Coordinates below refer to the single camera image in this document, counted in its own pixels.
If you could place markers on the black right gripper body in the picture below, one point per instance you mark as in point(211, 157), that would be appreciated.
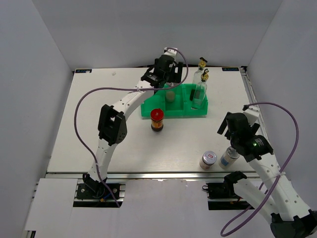
point(252, 129)

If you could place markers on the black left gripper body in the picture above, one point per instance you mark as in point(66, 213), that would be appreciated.
point(166, 77)

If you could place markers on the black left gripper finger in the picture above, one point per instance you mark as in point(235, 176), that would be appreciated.
point(173, 76)
point(180, 66)

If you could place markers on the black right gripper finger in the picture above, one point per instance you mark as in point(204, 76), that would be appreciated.
point(222, 127)
point(228, 135)

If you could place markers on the glass cruet with dark spice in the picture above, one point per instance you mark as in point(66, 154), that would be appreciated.
point(197, 76)

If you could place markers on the blue-label white shaker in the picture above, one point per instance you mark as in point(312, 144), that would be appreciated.
point(228, 158)

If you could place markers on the silver-lid white powder jar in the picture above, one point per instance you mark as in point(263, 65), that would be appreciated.
point(170, 93)

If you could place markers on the clear glass cruet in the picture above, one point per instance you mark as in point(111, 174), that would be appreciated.
point(200, 90)

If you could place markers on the red-lid dark sauce jar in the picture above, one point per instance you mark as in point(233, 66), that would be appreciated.
point(157, 116)

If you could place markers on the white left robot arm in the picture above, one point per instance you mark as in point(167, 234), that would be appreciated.
point(112, 121)

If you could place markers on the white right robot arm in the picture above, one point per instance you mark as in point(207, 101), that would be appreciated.
point(282, 207)

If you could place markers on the green three-compartment tray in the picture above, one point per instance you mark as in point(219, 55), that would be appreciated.
point(179, 108)

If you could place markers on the red-label lid small jar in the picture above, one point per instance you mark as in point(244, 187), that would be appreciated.
point(208, 159)

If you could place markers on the right blue table sticker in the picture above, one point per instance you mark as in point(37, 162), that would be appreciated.
point(230, 69)

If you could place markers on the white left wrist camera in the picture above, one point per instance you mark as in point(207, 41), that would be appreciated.
point(171, 52)

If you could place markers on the aluminium side rail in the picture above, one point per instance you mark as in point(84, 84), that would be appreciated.
point(250, 84)

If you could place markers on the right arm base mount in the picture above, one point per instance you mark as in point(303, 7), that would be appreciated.
point(221, 195)

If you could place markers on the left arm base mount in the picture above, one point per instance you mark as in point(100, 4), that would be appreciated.
point(86, 198)

